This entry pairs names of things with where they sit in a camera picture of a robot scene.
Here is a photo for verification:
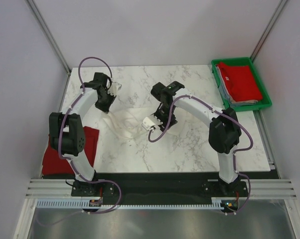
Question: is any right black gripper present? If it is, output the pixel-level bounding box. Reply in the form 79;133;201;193
150;104;178;133

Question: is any white printed t shirt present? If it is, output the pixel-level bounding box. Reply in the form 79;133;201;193
102;106;199;140

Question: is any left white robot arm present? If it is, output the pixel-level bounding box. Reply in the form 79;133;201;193
49;72;122;196

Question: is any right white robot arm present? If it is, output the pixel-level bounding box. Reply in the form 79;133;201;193
147;81;242;196

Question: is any folded red t shirt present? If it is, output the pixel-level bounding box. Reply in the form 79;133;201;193
41;126;101;176

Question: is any red t shirt in bin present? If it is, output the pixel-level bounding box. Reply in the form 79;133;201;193
216;61;263;103

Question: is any green plastic bin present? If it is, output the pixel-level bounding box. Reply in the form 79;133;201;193
211;57;272;112

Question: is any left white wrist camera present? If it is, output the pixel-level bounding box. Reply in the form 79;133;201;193
108;82;122;96

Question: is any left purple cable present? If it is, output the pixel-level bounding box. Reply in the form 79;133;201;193
57;56;113;160

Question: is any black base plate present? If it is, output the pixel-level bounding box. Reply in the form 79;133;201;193
71;172;248;206

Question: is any light blue cable duct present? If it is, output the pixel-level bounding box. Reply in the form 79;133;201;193
36;198;224;210

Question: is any aluminium frame rail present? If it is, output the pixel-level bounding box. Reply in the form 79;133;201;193
26;179;296;199

